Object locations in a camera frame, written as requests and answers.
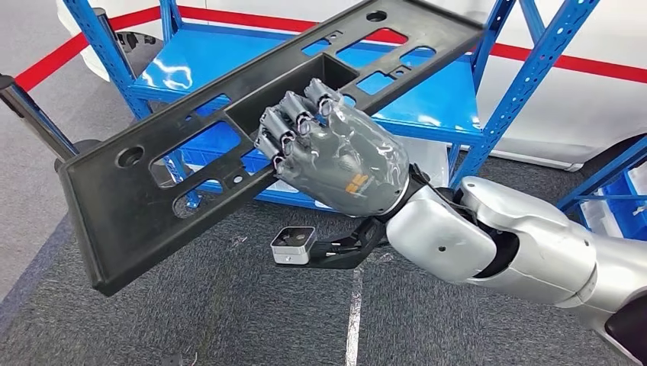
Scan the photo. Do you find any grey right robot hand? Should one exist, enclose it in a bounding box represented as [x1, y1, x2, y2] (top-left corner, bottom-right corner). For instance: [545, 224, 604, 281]
[253, 77, 411, 218]

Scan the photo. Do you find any black plastic panel part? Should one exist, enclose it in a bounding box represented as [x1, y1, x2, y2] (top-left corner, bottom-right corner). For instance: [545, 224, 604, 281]
[56, 0, 486, 298]

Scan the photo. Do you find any blue metal shelf rack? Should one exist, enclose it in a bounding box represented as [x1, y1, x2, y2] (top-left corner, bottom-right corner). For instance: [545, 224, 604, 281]
[60, 0, 603, 210]
[555, 133, 647, 243]

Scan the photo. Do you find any translucent plastic bin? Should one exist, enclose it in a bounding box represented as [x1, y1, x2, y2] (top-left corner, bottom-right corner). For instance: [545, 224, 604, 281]
[394, 136, 451, 188]

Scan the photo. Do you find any blue plastic bin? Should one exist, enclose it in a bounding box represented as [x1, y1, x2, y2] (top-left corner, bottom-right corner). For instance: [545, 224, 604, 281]
[604, 169, 647, 241]
[179, 120, 274, 175]

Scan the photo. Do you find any silver floor tape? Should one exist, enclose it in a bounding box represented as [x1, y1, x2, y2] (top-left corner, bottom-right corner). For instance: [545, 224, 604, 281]
[344, 268, 365, 366]

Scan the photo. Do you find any white car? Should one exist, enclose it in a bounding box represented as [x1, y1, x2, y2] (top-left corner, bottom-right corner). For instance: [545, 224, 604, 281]
[55, 0, 647, 173]

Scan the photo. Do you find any white plastic bin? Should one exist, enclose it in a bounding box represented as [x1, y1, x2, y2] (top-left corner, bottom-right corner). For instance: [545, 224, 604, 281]
[626, 161, 647, 195]
[578, 197, 623, 239]

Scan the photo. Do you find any thin black stanchion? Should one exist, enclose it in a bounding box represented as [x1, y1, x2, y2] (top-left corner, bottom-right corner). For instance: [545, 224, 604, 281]
[53, 139, 102, 173]

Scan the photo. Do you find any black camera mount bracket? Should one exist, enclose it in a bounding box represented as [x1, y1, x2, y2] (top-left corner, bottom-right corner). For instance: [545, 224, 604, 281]
[308, 217, 390, 270]

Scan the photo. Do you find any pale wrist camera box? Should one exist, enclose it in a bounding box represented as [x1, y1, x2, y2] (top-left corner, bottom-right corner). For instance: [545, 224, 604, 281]
[270, 226, 318, 266]

